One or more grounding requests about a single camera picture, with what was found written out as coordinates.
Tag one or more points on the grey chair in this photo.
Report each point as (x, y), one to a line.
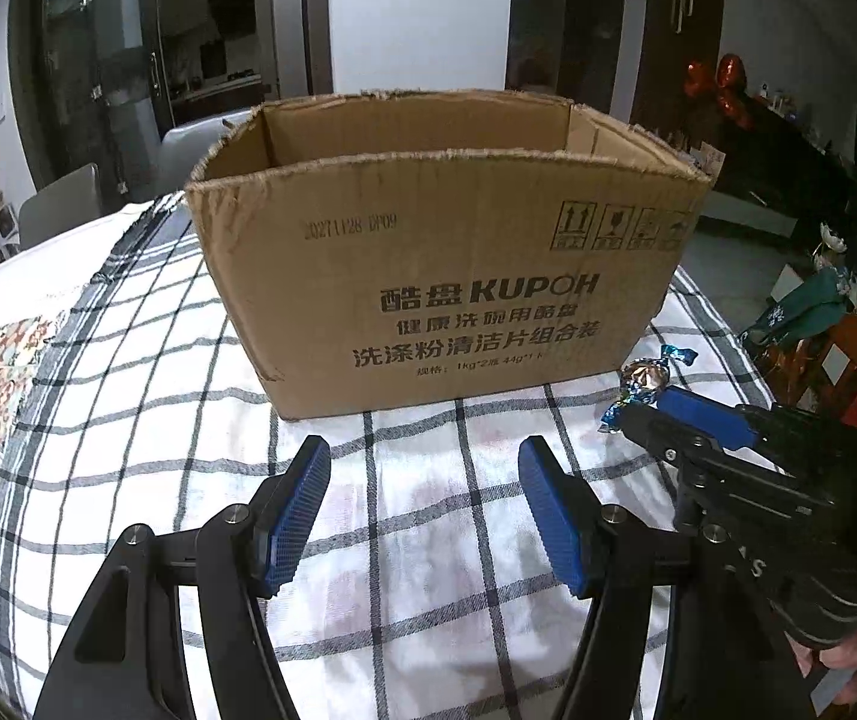
(196, 146)
(61, 202)

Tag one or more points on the person's right hand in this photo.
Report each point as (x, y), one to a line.
(841, 660)

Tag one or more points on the checked white tablecloth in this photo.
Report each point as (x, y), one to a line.
(436, 465)

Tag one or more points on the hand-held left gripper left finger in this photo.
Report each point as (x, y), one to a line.
(297, 517)

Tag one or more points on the patterned table mat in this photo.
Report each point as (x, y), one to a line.
(1, 367)

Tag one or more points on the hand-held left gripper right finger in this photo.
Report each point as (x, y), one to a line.
(556, 525)

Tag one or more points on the brown cardboard box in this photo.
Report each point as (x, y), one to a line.
(436, 255)

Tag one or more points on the red wooden chair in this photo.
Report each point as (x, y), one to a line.
(811, 364)

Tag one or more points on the dark framed glass door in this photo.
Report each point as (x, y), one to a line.
(121, 30)

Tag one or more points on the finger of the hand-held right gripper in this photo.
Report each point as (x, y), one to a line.
(668, 439)
(706, 416)

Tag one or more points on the low tv cabinet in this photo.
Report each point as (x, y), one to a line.
(766, 195)

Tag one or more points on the blue gold candy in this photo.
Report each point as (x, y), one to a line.
(642, 379)

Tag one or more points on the red balloons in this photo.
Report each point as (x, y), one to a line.
(728, 75)

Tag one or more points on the green bag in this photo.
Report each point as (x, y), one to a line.
(803, 304)

